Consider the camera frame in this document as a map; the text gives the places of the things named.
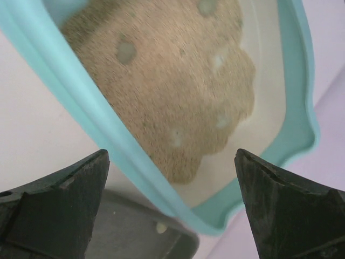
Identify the dark grey plastic bin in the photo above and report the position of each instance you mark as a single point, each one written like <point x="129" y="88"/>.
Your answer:
<point x="126" y="229"/>

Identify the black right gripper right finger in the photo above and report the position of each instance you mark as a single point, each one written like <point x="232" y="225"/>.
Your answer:
<point x="290" y="216"/>

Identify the teal plastic litter box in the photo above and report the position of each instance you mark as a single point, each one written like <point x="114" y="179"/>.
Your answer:
<point x="277" y="38"/>

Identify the grey-green litter clump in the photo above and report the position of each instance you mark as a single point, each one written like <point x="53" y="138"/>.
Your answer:
<point x="126" y="51"/>
<point x="206" y="7"/>
<point x="161" y="228"/>

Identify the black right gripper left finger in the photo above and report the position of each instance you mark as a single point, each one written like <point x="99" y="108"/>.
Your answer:
<point x="53" y="217"/>

